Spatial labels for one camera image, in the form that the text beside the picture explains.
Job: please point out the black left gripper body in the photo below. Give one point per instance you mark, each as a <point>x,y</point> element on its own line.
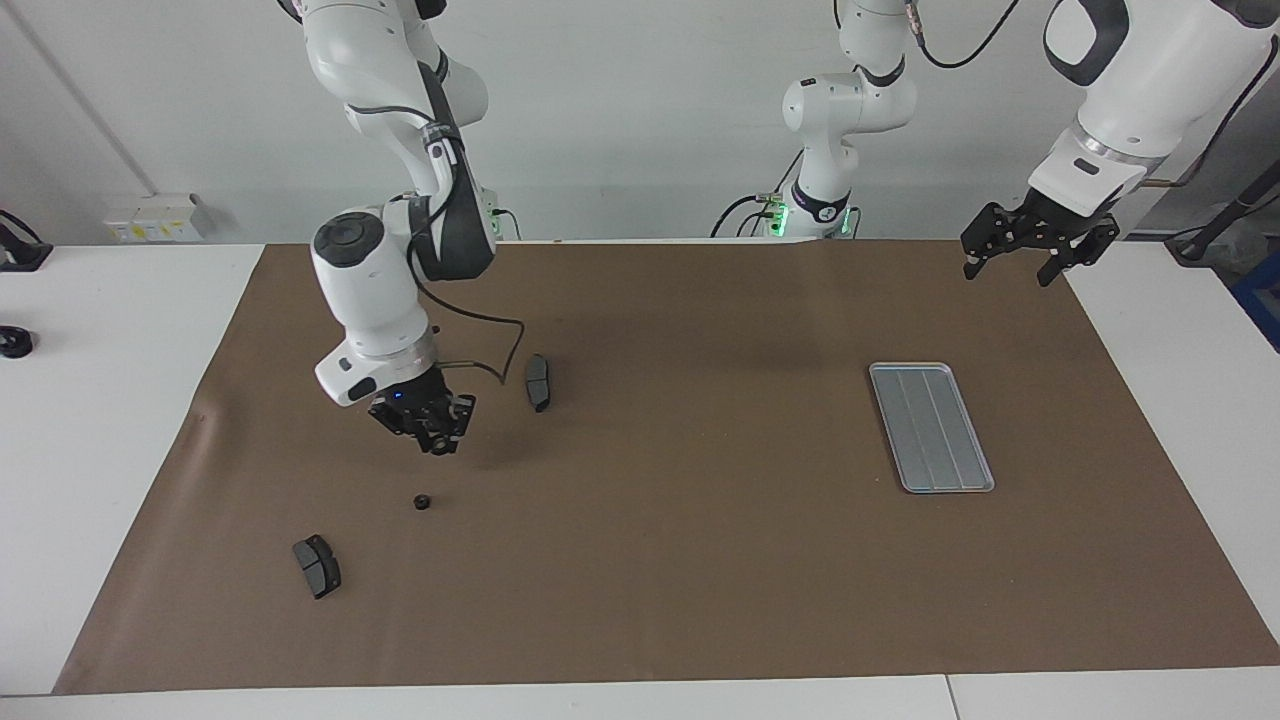
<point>1055,218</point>

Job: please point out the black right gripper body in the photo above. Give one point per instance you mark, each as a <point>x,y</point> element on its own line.
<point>410,400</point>

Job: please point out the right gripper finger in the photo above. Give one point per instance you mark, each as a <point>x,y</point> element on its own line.
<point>460,412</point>
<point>418,432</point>

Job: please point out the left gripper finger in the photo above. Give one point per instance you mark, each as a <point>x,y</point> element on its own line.
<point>1080,248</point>
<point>992,232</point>

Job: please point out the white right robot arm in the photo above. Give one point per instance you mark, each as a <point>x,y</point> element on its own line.
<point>370,280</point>

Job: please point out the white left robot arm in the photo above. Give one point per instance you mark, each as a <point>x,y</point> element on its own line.
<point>1150,80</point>

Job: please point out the silver metal tray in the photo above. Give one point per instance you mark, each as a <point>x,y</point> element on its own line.
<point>930,430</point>

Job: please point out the dark grey brake pad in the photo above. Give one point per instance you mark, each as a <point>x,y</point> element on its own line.
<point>318,568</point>
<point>538,385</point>

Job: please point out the black stand pole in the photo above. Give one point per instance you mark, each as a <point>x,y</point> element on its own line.
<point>1225,215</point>

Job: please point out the blue crate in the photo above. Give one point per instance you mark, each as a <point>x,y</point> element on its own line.
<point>1262,295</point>

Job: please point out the brown table mat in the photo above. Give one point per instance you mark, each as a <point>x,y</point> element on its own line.
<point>650,550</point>

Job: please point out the black round knob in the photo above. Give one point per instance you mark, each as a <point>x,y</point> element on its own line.
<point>14,342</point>

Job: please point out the black table clamp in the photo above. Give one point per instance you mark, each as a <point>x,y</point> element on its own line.
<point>22,255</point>

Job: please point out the white wall power strip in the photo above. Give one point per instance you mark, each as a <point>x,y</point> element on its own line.
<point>150,220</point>

